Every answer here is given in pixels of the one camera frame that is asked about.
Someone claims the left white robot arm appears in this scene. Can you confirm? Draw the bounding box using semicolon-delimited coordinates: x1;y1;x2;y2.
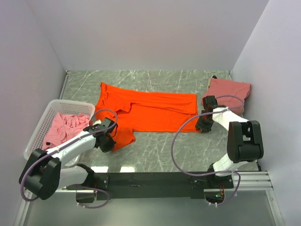
19;118;118;201

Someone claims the orange polo shirt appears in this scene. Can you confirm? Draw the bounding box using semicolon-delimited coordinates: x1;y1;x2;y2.
95;82;198;151

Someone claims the white plastic laundry basket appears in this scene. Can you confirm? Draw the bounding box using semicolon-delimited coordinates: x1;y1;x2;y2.
24;99;95;160

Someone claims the crumpled pink shirt in basket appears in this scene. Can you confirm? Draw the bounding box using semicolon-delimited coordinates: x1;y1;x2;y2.
42;113;90;151

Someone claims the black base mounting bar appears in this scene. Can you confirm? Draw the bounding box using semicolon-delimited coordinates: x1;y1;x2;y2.
81;172;234;199

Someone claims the folded pink t shirt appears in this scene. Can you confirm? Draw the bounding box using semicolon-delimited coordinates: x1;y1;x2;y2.
202;78;252;115

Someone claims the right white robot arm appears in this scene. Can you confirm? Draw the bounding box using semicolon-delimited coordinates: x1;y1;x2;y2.
195;96;264;188

